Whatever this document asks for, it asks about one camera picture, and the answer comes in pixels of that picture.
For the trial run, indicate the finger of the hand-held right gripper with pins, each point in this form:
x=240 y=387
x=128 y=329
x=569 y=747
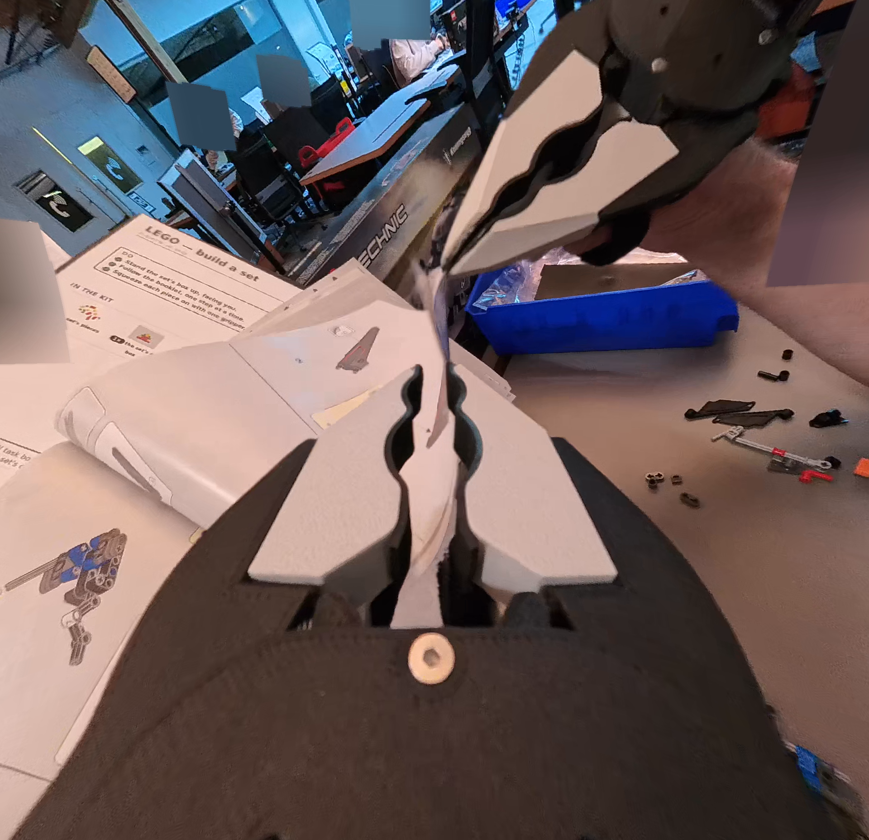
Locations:
x=590 y=188
x=536 y=106

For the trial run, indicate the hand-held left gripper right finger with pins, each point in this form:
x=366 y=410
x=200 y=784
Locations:
x=536 y=514

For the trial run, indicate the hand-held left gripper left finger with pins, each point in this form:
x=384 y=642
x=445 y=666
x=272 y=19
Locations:
x=332 y=514

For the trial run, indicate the lego instruction booklet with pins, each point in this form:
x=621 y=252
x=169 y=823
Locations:
x=203 y=392

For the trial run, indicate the lego sub-assembly with blue parts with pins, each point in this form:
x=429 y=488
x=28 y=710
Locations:
x=808 y=765

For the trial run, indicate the dark printed lego box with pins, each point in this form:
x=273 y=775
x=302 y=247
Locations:
x=394 y=201

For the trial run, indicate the black lego wing panels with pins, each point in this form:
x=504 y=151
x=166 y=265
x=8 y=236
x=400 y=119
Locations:
x=740 y=413

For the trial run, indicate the grey and red lego rods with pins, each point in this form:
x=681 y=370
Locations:
x=774 y=454

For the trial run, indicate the scattered small black lego pieces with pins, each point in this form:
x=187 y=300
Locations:
x=828 y=419

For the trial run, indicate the person's right hand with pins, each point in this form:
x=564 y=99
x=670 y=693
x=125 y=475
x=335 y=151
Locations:
x=719 y=215

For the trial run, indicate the brown cardboard sheet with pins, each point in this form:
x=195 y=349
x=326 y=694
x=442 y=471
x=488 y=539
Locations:
x=611 y=279

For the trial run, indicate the clear plastic parts bags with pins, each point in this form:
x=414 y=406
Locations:
x=509 y=290

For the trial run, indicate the blue plastic bin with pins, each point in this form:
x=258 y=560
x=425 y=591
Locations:
x=611 y=330

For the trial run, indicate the grey desk with wooden edge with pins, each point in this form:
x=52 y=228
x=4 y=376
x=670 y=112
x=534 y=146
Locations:
x=373 y=133

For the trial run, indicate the red plastic case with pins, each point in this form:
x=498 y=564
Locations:
x=343 y=125
x=319 y=157

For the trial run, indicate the grey rolling cabinet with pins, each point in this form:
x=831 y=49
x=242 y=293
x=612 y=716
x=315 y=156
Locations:
x=210 y=201

